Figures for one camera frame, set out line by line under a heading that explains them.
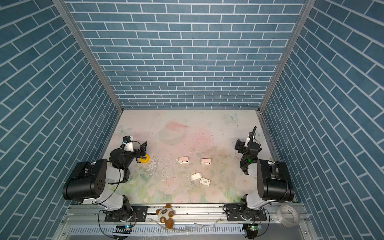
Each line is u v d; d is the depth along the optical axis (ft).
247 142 2.76
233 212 2.42
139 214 2.41
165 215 2.33
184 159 3.00
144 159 2.99
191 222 2.39
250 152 2.35
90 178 1.52
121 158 2.32
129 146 2.63
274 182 1.50
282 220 2.37
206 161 2.99
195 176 2.84
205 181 2.72
